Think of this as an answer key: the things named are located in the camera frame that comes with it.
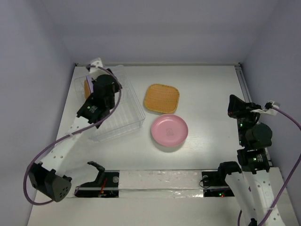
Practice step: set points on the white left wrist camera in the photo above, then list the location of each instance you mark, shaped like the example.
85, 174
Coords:
93, 68

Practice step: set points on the woven bamboo square plate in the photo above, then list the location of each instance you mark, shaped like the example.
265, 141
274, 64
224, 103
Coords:
161, 98

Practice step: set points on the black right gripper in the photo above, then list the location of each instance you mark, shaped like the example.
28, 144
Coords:
240, 113

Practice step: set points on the clear wire dish rack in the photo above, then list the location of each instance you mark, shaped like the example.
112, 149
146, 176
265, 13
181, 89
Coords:
126, 116

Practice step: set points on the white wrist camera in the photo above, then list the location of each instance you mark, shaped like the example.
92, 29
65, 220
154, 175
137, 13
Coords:
93, 68
270, 108

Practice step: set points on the purple round plate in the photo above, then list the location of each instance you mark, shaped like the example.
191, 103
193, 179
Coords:
89, 80

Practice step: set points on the pink round plate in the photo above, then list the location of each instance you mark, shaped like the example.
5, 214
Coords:
169, 130

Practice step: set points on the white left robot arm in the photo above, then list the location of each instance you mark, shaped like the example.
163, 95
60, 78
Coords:
46, 171

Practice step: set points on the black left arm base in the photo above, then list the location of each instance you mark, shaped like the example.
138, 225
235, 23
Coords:
104, 186

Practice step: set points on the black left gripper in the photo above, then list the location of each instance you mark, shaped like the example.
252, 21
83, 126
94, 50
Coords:
118, 86

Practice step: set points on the orange wooden round plate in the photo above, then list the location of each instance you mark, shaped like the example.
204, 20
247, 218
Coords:
87, 90

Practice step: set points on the aluminium rail on table edge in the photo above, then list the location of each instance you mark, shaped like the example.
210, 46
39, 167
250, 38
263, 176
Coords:
244, 87

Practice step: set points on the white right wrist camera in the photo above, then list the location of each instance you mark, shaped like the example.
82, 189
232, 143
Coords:
270, 108

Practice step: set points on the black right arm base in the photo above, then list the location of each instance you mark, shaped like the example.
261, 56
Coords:
213, 186

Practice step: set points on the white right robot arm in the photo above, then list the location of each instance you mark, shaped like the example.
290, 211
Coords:
248, 178

